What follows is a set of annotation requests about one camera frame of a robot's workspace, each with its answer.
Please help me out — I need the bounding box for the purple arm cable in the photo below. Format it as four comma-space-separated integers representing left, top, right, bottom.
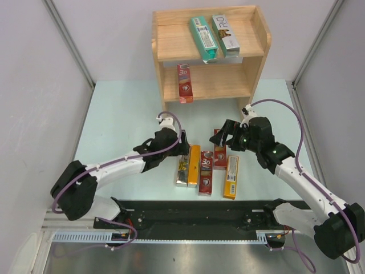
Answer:
246, 99, 360, 263
52, 111, 183, 214

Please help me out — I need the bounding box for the silver yellow toothpaste box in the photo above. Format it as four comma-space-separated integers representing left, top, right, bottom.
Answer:
176, 155, 189, 187

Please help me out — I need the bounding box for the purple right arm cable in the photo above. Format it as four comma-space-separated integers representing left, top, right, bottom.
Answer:
246, 99, 360, 263

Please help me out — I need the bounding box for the teal toothpaste box with barcode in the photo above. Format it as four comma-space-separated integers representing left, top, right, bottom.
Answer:
189, 16, 218, 64

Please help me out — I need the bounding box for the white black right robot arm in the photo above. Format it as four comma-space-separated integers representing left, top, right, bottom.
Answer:
209, 116, 364, 259

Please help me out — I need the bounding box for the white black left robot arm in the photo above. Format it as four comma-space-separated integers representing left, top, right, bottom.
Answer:
50, 127, 189, 228

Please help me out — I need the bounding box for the silver teal toothpaste box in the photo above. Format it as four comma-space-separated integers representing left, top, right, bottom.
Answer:
212, 14, 240, 58

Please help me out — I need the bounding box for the yellow toothpaste box with barcode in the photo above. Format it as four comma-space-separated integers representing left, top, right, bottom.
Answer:
223, 155, 239, 200

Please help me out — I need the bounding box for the plain yellow toothpaste box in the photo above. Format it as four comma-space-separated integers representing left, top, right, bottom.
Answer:
188, 145, 201, 188

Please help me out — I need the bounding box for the white slotted cable duct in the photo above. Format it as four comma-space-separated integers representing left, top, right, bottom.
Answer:
52, 231, 267, 245

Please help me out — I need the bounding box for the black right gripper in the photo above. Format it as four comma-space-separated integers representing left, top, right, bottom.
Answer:
209, 119, 260, 153

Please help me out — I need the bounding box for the red 3D toothpaste box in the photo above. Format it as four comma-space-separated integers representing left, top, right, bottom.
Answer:
213, 144, 227, 170
198, 151, 213, 196
177, 63, 193, 103

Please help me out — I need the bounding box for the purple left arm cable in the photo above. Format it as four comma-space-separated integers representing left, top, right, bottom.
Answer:
52, 111, 183, 214

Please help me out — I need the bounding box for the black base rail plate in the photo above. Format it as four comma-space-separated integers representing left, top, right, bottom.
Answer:
93, 200, 291, 241

